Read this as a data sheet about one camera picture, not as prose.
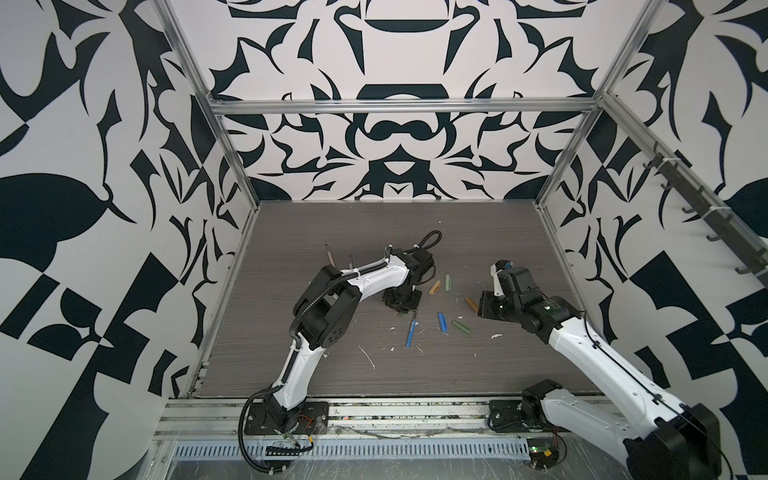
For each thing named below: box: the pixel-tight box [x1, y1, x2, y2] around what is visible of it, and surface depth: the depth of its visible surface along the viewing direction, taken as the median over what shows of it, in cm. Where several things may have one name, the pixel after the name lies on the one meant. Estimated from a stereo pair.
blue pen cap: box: [437, 312, 448, 333], surface depth 91 cm
